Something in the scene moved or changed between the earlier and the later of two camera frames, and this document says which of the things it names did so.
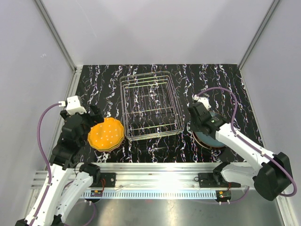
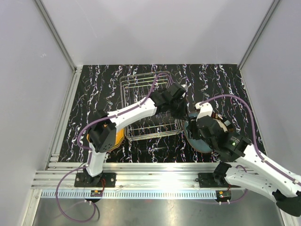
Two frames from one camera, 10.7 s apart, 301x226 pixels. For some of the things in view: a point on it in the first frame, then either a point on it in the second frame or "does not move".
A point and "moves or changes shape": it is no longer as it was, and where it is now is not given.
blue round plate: x=209 y=140 moves or changes shape
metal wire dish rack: x=150 y=106 does not move
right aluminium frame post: x=258 y=33 does not move
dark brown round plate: x=200 y=142 → x=220 y=123
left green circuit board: x=96 y=193 does not move
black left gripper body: x=88 y=121 → x=178 y=108
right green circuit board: x=222 y=196 does not move
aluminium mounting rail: x=137 y=176 does not move
